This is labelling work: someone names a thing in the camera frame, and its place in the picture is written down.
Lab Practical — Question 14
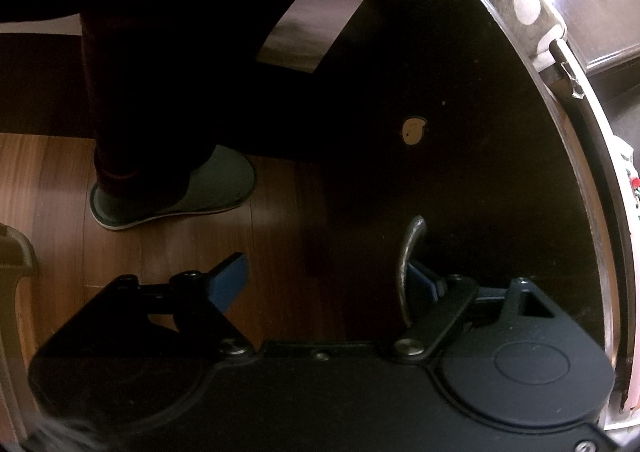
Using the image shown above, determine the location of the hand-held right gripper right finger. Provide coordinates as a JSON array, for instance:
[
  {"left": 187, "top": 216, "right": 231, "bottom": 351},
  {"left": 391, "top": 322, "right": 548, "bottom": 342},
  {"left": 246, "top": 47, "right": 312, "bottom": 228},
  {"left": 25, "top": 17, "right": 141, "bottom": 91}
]
[{"left": 393, "top": 263, "right": 557, "bottom": 363}]

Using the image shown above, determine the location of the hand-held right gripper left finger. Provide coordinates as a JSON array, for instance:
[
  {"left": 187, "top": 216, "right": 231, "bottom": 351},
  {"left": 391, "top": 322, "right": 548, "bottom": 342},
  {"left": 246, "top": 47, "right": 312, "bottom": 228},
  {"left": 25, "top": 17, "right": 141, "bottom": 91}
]
[{"left": 50, "top": 252, "right": 254, "bottom": 359}]

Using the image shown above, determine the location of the metal drawer handle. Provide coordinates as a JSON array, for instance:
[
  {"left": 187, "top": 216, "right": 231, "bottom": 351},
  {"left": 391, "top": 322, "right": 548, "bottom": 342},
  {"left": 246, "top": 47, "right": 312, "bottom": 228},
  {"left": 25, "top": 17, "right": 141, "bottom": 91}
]
[{"left": 398, "top": 215, "right": 427, "bottom": 329}]

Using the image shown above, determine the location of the dark wooden cabinet door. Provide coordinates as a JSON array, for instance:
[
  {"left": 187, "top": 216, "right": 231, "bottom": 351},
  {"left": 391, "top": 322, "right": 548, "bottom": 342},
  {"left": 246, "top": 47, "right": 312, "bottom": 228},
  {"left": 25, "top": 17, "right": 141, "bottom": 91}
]
[{"left": 315, "top": 0, "right": 640, "bottom": 428}]

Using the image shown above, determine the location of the grey slipper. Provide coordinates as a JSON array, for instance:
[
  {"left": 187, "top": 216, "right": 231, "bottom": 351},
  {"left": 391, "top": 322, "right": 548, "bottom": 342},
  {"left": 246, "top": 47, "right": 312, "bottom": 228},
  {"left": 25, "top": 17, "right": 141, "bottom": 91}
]
[{"left": 89, "top": 144, "right": 256, "bottom": 232}]

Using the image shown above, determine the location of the tan round sticker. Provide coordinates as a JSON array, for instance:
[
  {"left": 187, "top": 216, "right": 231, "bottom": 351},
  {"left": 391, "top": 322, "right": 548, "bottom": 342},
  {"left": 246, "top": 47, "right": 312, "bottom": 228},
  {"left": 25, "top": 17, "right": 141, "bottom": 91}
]
[{"left": 399, "top": 116, "right": 427, "bottom": 146}]

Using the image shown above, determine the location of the person's leg in dark pants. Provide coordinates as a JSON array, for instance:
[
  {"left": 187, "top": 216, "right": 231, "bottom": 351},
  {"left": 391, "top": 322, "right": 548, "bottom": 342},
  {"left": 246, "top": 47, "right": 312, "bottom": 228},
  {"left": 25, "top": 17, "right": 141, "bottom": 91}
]
[{"left": 0, "top": 0, "right": 361, "bottom": 193}]

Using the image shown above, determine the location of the clear tape piece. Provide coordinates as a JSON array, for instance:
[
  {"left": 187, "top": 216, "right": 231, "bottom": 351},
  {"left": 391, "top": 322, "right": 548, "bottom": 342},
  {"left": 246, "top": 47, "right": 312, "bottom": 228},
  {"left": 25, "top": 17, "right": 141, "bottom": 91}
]
[{"left": 559, "top": 59, "right": 587, "bottom": 100}]

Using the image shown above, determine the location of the grey purple bedding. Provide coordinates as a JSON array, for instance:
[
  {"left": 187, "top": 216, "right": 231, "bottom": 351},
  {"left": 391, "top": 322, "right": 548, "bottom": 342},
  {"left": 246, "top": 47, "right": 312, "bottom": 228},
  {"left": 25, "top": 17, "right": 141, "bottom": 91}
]
[{"left": 256, "top": 0, "right": 383, "bottom": 74}]

